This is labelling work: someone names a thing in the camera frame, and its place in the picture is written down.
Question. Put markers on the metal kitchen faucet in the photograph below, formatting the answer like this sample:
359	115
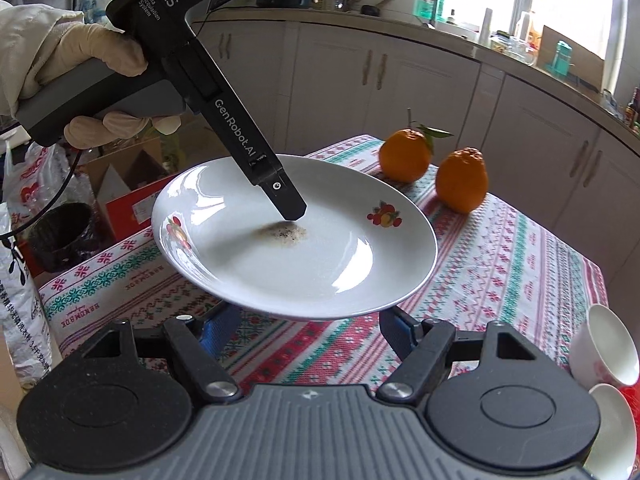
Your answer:
432	5

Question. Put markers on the orange without leaf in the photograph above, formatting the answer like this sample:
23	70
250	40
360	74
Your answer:
462	185

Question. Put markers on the dark sauce bottle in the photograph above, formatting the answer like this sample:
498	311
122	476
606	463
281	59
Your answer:
634	107

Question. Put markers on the glass teapot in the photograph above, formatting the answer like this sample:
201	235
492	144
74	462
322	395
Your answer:
502	42

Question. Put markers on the white bowl with pink flowers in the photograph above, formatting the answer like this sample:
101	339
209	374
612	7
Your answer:
595	355
612	435

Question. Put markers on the red cardboard box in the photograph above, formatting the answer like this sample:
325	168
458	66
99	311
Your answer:
130	210

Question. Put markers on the teal water bottle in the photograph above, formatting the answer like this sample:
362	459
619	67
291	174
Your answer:
562	57

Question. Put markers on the red white plastic bag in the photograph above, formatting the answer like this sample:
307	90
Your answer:
30	180

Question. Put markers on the brown cardboard sheet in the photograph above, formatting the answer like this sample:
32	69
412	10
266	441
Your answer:
585	65

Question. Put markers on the small black pot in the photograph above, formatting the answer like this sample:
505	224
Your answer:
372	8

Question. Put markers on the white printed bag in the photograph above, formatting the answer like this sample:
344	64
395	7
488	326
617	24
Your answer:
20	285

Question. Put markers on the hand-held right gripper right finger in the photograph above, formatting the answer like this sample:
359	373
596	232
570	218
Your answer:
400	335

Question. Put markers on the patterned red green tablecloth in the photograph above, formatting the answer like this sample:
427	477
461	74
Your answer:
500	285

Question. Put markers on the open brown cardboard box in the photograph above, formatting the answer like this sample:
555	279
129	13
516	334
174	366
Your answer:
120	165

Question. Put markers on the white kitchen cabinets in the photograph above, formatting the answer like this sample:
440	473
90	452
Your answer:
340	85

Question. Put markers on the green dish soap bottle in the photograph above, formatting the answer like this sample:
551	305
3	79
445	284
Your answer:
425	7

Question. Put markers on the stack of clear cups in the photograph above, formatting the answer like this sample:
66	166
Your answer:
486	25

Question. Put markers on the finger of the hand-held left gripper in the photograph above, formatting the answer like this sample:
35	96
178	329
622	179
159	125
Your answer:
280	190

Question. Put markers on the black trash bin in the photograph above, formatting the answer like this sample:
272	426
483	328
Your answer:
60	240

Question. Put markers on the person's left forearm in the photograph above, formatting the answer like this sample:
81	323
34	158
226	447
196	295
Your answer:
30	35

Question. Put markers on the clear plastic oil bottle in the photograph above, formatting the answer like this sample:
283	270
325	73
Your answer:
527	27

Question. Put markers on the person's left hand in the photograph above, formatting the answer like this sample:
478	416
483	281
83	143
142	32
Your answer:
100	45

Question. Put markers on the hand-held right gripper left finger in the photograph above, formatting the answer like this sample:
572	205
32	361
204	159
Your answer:
220	332

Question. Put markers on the white plate with fruit print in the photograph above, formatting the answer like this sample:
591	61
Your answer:
325	260

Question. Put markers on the orange with green leaf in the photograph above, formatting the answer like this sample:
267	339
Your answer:
405	157

